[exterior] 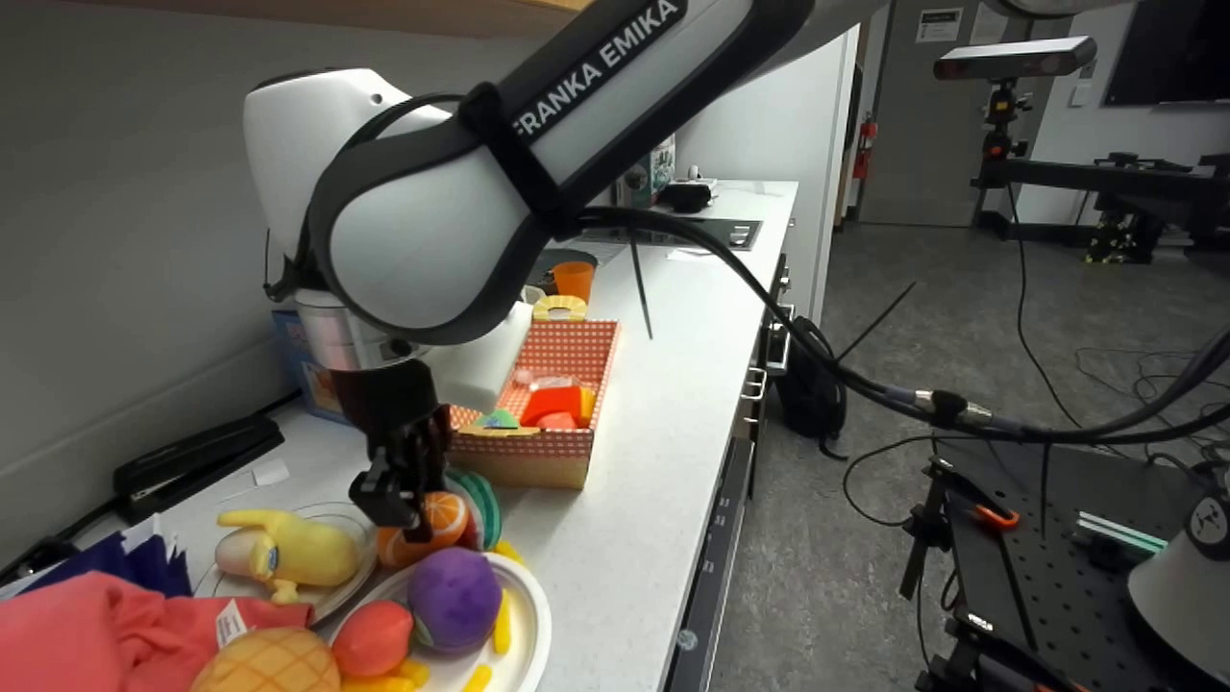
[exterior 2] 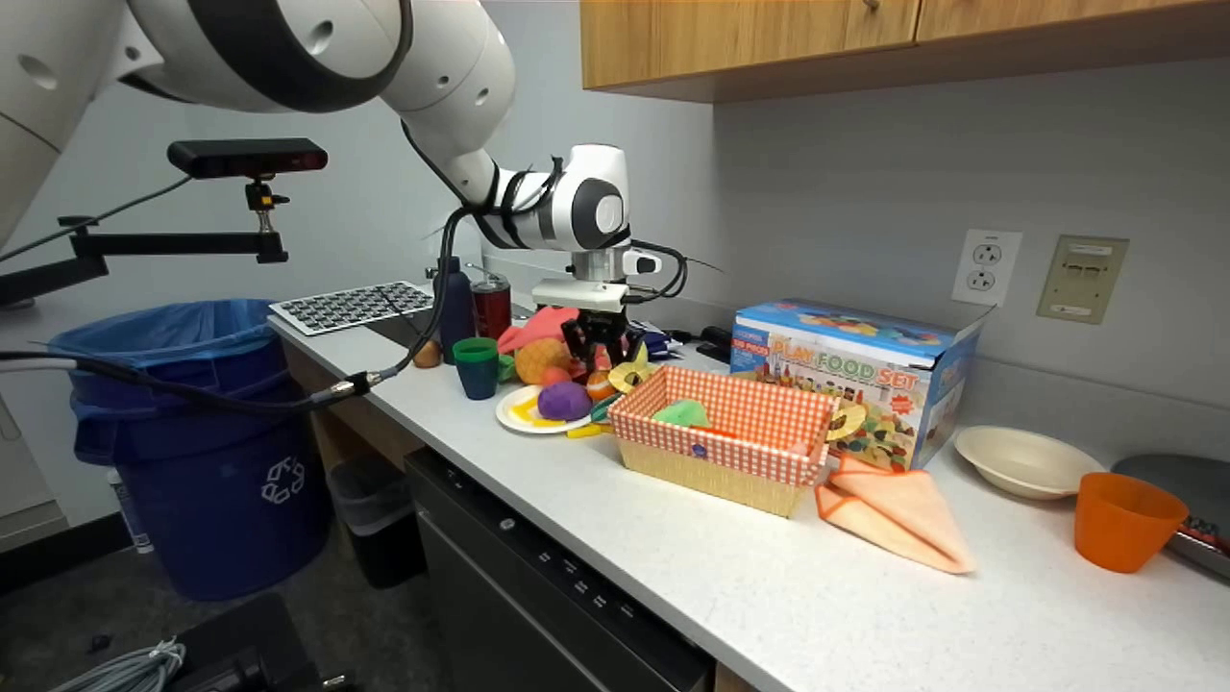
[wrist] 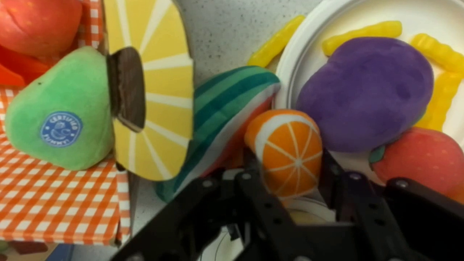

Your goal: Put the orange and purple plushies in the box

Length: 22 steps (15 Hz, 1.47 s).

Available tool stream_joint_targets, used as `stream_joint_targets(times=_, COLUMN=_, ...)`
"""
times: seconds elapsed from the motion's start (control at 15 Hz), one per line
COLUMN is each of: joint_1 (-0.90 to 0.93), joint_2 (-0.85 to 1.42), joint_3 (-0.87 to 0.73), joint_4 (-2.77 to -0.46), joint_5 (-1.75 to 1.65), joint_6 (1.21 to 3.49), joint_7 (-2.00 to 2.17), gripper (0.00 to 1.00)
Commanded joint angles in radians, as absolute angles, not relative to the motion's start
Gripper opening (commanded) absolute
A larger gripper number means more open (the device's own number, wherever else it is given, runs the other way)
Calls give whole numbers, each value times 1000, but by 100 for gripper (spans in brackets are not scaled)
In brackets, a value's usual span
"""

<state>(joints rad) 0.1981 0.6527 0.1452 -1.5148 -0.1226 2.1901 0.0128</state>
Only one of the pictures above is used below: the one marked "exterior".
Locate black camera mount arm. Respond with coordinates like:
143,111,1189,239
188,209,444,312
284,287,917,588
972,72,1230,265

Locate thin black floor cable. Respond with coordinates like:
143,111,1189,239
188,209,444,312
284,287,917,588
840,434,940,532

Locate small black device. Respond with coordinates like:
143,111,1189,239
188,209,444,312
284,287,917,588
653,180,717,216

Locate green cup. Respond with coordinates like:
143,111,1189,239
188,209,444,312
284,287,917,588
446,466,509,555

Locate red cloth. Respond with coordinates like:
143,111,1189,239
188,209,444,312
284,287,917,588
0,570,321,692

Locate clear bowl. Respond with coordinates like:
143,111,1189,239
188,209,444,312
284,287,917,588
207,500,384,625

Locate white plate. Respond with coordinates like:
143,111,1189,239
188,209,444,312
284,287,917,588
321,548,557,692

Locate red fire extinguisher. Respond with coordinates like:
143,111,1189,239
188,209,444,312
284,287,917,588
854,116,883,183

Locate orange plastic cup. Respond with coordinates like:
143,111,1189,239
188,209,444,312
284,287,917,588
551,256,600,309

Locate black breadboard table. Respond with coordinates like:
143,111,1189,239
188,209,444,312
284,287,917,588
919,434,1230,692

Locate red carton fries toy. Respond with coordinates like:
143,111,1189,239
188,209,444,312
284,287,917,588
517,377,589,429

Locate yellow pineapple plush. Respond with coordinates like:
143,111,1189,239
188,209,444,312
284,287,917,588
188,621,348,692

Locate blue cloth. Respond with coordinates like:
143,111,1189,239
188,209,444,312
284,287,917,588
24,528,198,598

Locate black bag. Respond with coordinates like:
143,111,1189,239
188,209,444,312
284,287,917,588
774,312,854,447

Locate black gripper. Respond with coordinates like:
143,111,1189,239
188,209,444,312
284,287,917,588
326,355,455,543

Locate grey door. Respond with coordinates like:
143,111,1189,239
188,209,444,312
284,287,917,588
859,0,1015,225

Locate black wall monitor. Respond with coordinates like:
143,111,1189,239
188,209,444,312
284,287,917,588
1104,0,1230,111

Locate white green marker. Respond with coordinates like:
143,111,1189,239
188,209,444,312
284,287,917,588
1072,507,1173,559

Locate red peach plush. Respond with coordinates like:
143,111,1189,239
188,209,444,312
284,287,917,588
326,594,421,684

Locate yellow banana plush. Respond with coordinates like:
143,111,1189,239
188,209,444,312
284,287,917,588
211,503,369,606

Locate beige bowl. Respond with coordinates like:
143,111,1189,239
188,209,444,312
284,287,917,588
531,291,592,321

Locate thick black cable bundle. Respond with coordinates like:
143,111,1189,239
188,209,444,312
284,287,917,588
560,205,1230,455

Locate purple round plush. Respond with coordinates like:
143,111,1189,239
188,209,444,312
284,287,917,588
404,546,509,661

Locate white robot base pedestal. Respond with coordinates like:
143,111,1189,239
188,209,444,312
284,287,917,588
1128,466,1230,687

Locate black clamp orange handle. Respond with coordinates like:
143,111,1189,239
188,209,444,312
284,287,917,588
896,459,1032,606

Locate wicker tray with checkered cloth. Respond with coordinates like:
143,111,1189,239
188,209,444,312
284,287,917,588
446,315,624,494

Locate black stapler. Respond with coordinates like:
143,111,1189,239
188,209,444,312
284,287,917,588
111,411,290,528

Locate orange round plush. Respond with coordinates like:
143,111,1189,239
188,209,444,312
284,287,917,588
378,489,490,571

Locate blue toy food carton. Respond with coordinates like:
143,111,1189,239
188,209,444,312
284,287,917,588
264,302,357,418

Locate black stereo camera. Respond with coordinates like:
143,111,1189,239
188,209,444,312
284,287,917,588
932,29,1098,86

